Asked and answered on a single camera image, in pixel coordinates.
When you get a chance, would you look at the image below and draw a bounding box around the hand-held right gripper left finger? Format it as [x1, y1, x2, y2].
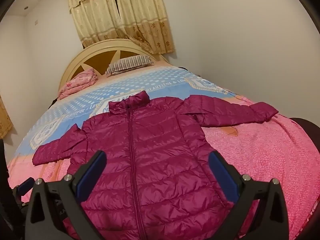
[24, 150, 107, 240]

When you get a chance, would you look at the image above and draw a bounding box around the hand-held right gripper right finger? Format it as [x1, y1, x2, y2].
[209, 151, 290, 240]

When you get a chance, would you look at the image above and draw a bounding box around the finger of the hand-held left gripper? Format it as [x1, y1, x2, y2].
[12, 177, 35, 198]

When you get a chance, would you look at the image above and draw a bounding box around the magenta quilted puffer jacket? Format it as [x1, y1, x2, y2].
[32, 91, 279, 240]

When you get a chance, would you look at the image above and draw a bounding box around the pink and blue printed bedspread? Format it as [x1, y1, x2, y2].
[7, 61, 320, 240]

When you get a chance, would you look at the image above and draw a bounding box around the beige patterned side curtain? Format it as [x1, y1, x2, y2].
[0, 96, 13, 139]

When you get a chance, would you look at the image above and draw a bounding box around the pink floral folded quilt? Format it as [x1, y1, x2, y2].
[58, 69, 99, 100]

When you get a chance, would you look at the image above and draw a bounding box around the dark maroon object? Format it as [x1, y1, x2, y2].
[290, 117, 320, 154]

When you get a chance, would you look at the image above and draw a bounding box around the cream wooden arched headboard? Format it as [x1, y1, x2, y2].
[58, 39, 170, 93]

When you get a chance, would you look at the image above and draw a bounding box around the striped pillow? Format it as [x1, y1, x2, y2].
[105, 55, 154, 76]

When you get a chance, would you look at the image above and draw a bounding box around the beige patterned window curtain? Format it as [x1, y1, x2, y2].
[67, 0, 175, 55]

